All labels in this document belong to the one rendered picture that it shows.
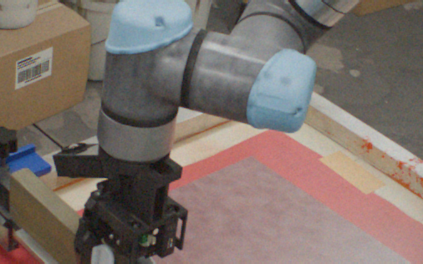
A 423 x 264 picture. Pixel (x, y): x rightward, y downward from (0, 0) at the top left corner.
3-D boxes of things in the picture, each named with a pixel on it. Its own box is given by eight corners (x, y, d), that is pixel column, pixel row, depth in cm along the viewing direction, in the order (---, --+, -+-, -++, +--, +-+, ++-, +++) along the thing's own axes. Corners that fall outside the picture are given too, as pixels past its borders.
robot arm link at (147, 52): (188, 31, 93) (98, 12, 94) (173, 138, 99) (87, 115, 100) (211, -2, 100) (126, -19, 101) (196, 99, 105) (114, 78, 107)
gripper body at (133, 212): (129, 279, 106) (139, 182, 100) (76, 235, 111) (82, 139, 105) (184, 253, 111) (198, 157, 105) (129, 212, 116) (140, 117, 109)
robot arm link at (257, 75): (328, 28, 102) (218, 1, 103) (308, 78, 92) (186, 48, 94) (314, 98, 106) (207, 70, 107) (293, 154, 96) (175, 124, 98)
